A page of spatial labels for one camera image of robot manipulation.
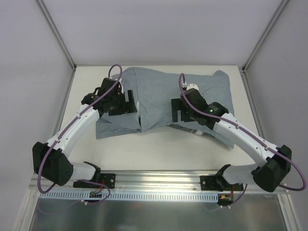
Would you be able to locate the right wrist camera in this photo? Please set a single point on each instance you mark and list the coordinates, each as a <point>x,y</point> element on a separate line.
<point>186,86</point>

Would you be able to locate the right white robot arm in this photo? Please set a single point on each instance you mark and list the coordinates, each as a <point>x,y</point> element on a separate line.
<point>271,163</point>

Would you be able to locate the aluminium mounting rail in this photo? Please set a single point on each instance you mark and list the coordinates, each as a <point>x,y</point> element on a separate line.
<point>171,181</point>

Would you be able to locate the left aluminium frame post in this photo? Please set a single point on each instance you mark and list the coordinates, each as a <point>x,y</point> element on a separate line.
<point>51,24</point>

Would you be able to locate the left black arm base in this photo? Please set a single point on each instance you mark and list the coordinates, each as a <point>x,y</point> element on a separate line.
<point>106,179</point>

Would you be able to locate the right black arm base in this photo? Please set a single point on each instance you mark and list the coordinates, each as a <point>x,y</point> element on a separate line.
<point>218,183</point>

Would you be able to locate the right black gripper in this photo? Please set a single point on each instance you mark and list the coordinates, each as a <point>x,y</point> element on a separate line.
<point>176,109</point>

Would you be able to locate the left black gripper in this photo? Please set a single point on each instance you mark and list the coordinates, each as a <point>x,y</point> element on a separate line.
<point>130,101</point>

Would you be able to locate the right aluminium frame post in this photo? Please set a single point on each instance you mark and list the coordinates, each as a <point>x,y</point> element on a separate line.
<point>270,25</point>

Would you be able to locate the aluminium frame post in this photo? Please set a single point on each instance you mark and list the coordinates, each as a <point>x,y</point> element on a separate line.
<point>270,25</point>
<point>51,24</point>

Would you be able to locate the white slotted cable duct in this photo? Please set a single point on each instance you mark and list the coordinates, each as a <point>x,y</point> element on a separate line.
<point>133,196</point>

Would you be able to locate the grey striped pillowcase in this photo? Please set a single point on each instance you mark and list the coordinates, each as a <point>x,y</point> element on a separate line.
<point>153,91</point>

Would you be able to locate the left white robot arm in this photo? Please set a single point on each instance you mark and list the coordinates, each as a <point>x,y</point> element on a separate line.
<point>50,159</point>

